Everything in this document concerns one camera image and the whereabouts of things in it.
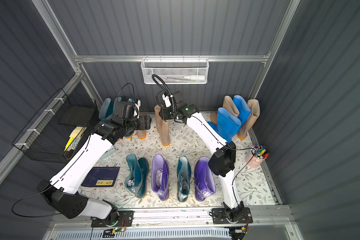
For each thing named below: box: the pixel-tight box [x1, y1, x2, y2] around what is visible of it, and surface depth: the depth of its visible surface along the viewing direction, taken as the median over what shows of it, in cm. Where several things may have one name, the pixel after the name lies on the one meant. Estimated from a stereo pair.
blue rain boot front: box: [207, 107, 242, 143], surface depth 85 cm
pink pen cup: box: [245, 144, 269, 168], surface depth 84 cm
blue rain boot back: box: [233, 95, 252, 126], surface depth 91 cm
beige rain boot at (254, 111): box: [237, 99, 261, 140], surface depth 90 cm
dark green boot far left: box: [98, 97, 114, 120], surface depth 91 cm
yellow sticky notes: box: [64, 127, 83, 152], surface depth 75 cm
